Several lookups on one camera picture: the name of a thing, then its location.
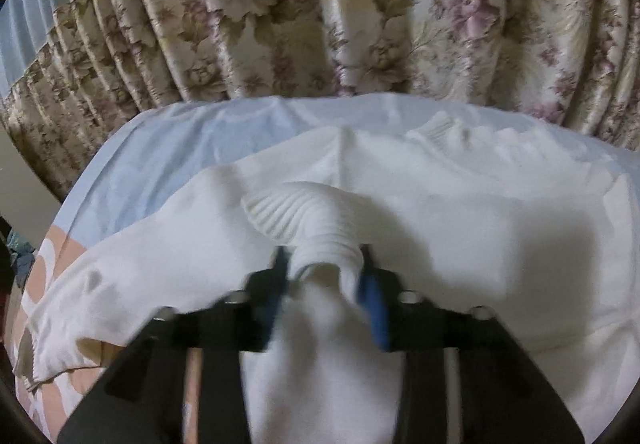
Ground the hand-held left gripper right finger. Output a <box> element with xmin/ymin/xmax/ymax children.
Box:
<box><xmin>354</xmin><ymin>244</ymin><xmax>586</xmax><ymax>444</ymax></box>

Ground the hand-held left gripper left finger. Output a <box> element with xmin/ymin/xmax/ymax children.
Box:
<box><xmin>56</xmin><ymin>245</ymin><xmax>292</xmax><ymax>444</ymax></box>

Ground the white knit sweater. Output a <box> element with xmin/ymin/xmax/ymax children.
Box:
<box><xmin>14</xmin><ymin>117</ymin><xmax>640</xmax><ymax>444</ymax></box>

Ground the peach and blue printed bedsheet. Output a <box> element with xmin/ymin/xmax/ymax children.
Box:
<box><xmin>9</xmin><ymin>93</ymin><xmax>640</xmax><ymax>444</ymax></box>

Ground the dark cloth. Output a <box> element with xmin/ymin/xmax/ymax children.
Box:
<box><xmin>6</xmin><ymin>227</ymin><xmax>38</xmax><ymax>287</ymax></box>

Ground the white cabinet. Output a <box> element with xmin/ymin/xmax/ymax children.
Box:
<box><xmin>0</xmin><ymin>127</ymin><xmax>67</xmax><ymax>245</ymax></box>

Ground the floral and blue curtain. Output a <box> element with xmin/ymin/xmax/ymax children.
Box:
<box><xmin>0</xmin><ymin>0</ymin><xmax>640</xmax><ymax>201</ymax></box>

